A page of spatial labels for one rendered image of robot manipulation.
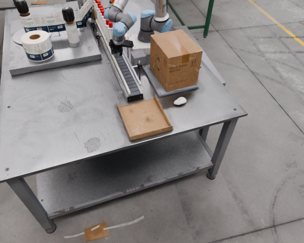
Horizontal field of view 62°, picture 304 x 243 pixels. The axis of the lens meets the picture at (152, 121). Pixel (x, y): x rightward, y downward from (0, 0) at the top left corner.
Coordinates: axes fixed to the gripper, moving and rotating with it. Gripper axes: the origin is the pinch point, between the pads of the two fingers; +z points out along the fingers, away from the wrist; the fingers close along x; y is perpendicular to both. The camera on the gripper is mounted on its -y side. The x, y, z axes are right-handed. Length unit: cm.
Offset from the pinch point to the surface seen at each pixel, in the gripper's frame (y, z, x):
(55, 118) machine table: 52, -11, 40
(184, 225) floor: -17, 30, 135
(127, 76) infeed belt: 0.1, -5.4, 20.3
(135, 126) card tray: 7, -23, 60
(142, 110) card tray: -1, -17, 50
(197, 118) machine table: -32, -26, 65
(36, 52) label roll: 57, 7, -17
